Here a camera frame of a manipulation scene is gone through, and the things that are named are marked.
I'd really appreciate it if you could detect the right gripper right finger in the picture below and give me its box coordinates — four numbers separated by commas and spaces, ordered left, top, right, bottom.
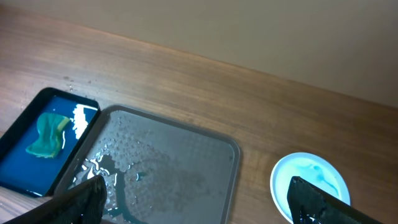
287, 176, 381, 224

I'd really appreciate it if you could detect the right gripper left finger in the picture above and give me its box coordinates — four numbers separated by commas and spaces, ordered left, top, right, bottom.
5, 175, 107, 224

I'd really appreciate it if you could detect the dark brown serving tray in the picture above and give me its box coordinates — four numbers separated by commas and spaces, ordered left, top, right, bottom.
55, 105, 240, 224

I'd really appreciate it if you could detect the white plate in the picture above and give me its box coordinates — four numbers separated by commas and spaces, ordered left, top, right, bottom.
269, 152, 351, 224

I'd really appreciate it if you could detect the black tray with blue water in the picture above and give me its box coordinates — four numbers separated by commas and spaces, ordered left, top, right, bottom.
1, 87, 101, 197

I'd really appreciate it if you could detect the green yellow sponge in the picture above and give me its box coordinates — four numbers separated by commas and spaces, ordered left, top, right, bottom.
25, 113, 71, 159

